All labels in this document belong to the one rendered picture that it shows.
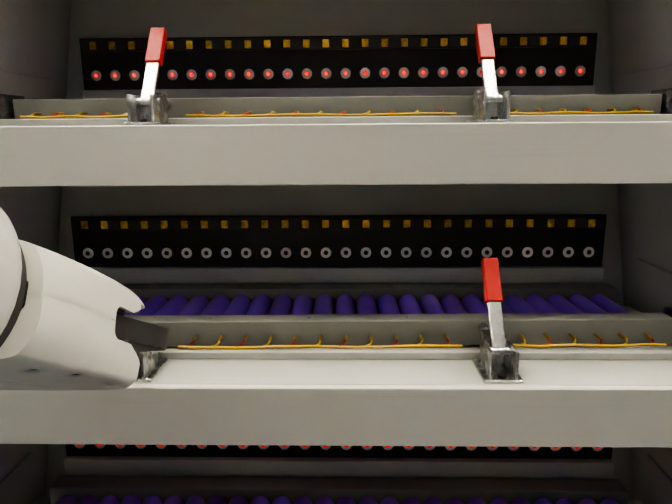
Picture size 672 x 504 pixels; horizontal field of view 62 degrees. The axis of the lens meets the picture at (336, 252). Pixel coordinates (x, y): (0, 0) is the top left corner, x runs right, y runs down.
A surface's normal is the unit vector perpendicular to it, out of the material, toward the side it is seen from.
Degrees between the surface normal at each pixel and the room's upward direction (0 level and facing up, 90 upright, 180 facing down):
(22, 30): 90
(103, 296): 80
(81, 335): 93
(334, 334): 108
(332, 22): 90
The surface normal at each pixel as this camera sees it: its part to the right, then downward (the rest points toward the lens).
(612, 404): -0.02, 0.21
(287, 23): -0.02, -0.11
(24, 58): 1.00, 0.00
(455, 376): 0.00, -0.98
